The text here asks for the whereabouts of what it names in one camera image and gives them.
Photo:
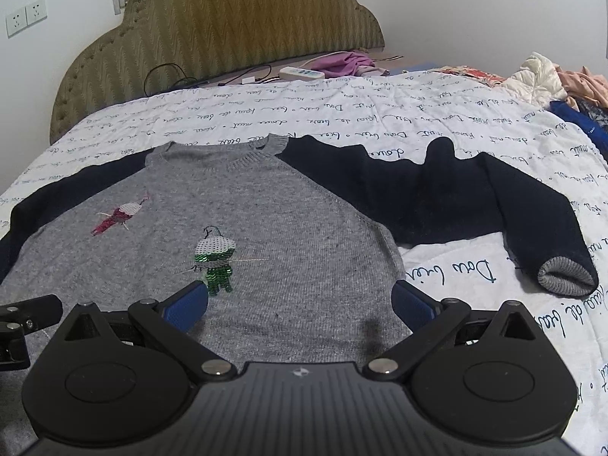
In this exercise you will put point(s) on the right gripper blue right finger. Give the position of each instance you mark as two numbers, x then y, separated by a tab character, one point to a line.
431	324

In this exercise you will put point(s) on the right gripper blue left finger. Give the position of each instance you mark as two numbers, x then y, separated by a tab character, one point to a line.
165	326

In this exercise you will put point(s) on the grey navy raglan sweater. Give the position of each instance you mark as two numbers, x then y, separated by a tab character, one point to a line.
298	241

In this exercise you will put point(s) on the white script print quilt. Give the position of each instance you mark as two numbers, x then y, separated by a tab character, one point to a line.
394	118

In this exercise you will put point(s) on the red floral fabric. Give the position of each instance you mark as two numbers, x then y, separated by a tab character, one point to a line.
489	79

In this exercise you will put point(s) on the blue garment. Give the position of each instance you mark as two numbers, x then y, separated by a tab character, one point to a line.
596	131

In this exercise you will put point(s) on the purple garment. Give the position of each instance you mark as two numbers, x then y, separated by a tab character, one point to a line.
341	64

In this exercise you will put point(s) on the white power strip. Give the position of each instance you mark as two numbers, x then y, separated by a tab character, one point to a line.
290	73

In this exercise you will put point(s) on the peach pink garment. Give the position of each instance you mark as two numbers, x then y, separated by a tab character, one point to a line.
585	85

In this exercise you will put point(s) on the olive tufted headboard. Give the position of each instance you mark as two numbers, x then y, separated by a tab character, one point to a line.
205	39

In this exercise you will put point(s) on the white double wall socket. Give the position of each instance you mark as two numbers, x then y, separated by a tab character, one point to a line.
25	17

